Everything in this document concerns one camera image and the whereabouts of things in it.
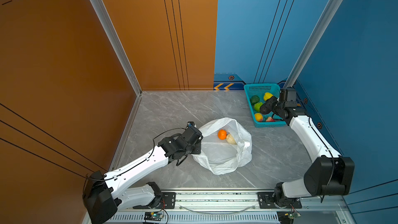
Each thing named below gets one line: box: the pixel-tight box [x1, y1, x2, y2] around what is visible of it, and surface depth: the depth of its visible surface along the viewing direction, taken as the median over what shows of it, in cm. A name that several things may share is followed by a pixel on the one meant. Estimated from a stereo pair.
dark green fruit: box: [249, 94, 260, 106], surface depth 111 cm
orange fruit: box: [217, 129, 228, 140], surface depth 94 cm
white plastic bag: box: [191, 117, 253, 175], surface depth 78 cm
